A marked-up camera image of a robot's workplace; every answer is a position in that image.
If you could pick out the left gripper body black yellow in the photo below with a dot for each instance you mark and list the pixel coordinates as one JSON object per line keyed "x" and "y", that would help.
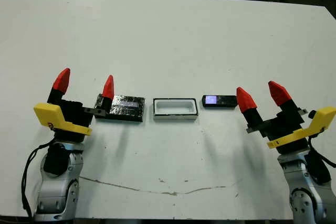
{"x": 76, "y": 119}

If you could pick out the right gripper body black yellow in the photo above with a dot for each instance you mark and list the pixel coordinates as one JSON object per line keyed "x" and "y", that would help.
{"x": 283, "y": 127}

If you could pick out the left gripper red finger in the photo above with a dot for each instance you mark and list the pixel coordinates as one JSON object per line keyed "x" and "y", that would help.
{"x": 108, "y": 89}
{"x": 61, "y": 82}

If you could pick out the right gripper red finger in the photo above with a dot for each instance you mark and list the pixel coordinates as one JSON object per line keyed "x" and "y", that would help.
{"x": 246, "y": 100}
{"x": 281, "y": 94}

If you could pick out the black bar-shaped camera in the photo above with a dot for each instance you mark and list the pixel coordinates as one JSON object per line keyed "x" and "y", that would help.
{"x": 223, "y": 100}

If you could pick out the black foil-wrapped box lid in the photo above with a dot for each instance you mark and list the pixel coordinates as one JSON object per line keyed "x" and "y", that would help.
{"x": 128, "y": 108}

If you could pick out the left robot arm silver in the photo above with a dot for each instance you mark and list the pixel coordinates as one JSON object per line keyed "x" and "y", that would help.
{"x": 57, "y": 190}

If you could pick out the white camera box base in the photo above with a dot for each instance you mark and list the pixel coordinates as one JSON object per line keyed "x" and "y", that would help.
{"x": 174, "y": 107}

